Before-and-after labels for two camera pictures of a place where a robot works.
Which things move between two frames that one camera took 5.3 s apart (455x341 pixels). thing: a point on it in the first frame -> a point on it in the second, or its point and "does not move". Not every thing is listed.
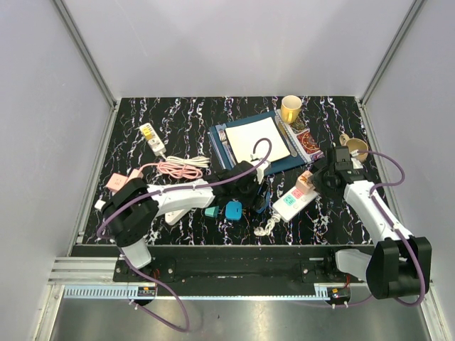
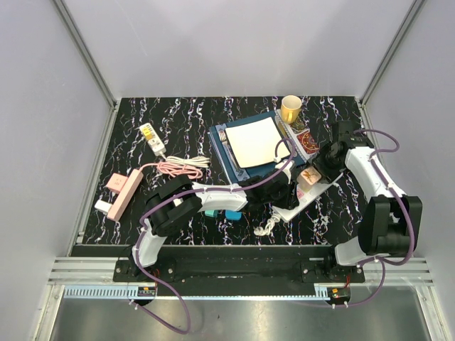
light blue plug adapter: (234, 211) does not move
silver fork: (223, 138) does not move
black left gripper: (255, 197) -> (288, 199)
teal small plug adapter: (212, 211) does not move
